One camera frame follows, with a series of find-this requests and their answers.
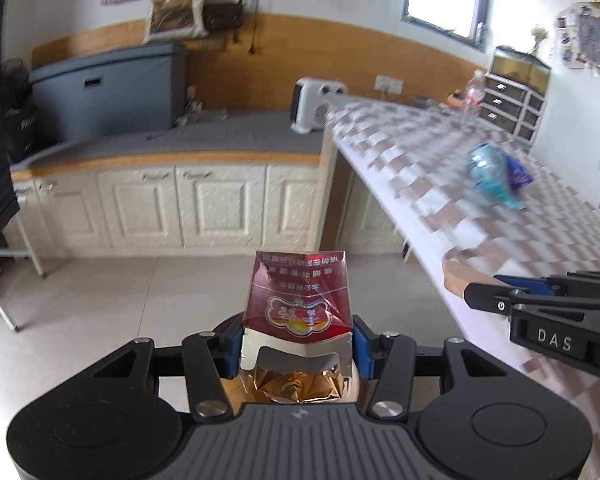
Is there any white wall outlet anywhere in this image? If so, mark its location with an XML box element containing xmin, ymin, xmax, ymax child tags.
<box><xmin>374</xmin><ymin>74</ymin><xmax>406</xmax><ymax>94</ymax></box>

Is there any black printed bag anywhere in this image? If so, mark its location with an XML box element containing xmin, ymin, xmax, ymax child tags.
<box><xmin>4</xmin><ymin>99</ymin><xmax>39</xmax><ymax>162</ymax></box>

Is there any red cigarette box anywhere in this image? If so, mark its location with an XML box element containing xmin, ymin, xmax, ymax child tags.
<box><xmin>239</xmin><ymin>249</ymin><xmax>357</xmax><ymax>406</ymax></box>

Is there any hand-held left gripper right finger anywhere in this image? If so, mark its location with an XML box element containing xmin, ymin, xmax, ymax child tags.
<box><xmin>352</xmin><ymin>315</ymin><xmax>506</xmax><ymax>420</ymax></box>

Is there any clear water bottle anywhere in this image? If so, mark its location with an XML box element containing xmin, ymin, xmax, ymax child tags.
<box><xmin>462</xmin><ymin>69</ymin><xmax>487</xmax><ymax>127</ymax></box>

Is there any white metal stool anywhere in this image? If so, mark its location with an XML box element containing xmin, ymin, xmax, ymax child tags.
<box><xmin>0</xmin><ymin>244</ymin><xmax>47</xmax><ymax>332</ymax></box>

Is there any flower vase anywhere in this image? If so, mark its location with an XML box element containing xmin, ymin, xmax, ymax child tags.
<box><xmin>529</xmin><ymin>24</ymin><xmax>551</xmax><ymax>57</ymax></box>

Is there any brown white checkered tablecloth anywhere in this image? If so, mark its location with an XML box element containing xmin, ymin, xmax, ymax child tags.
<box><xmin>327</xmin><ymin>97</ymin><xmax>600</xmax><ymax>412</ymax></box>

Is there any white drawer unit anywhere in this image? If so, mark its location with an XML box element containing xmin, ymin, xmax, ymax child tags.
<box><xmin>479</xmin><ymin>72</ymin><xmax>546</xmax><ymax>144</ymax></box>

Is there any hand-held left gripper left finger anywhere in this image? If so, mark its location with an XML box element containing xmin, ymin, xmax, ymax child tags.
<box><xmin>92</xmin><ymin>314</ymin><xmax>246</xmax><ymax>421</ymax></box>

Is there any grey counter mat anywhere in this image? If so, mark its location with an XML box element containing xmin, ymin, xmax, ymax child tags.
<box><xmin>9</xmin><ymin>107</ymin><xmax>327</xmax><ymax>172</ymax></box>

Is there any blue snack bag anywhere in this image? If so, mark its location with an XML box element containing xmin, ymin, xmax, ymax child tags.
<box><xmin>467</xmin><ymin>142</ymin><xmax>532</xmax><ymax>211</ymax></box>

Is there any grey storage box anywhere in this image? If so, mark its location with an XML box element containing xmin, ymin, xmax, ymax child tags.
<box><xmin>28</xmin><ymin>41</ymin><xmax>190</xmax><ymax>147</ymax></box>

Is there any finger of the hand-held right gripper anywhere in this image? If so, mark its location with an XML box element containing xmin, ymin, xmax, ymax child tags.
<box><xmin>464</xmin><ymin>282</ymin><xmax>556</xmax><ymax>317</ymax></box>
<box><xmin>494</xmin><ymin>271</ymin><xmax>600</xmax><ymax>297</ymax></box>

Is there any black hanging cable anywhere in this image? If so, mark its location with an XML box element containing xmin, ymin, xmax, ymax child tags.
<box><xmin>248</xmin><ymin>0</ymin><xmax>261</xmax><ymax>56</ymax></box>

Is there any white space heater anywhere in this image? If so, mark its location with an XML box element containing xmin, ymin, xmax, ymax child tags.
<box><xmin>289</xmin><ymin>77</ymin><xmax>351</xmax><ymax>135</ymax></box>

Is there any printed canvas tote bag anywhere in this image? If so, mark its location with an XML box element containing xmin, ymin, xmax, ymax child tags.
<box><xmin>142</xmin><ymin>0</ymin><xmax>211</xmax><ymax>44</ymax></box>

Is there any glass fish tank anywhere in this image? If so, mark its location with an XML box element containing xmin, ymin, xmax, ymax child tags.
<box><xmin>489</xmin><ymin>45</ymin><xmax>553</xmax><ymax>95</ymax></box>

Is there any brown leather purse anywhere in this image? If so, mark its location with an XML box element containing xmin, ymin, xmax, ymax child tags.
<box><xmin>202</xmin><ymin>2</ymin><xmax>245</xmax><ymax>31</ymax></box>

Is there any cream base cabinet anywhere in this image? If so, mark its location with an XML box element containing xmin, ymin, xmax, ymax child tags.
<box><xmin>9</xmin><ymin>159</ymin><xmax>342</xmax><ymax>257</ymax></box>

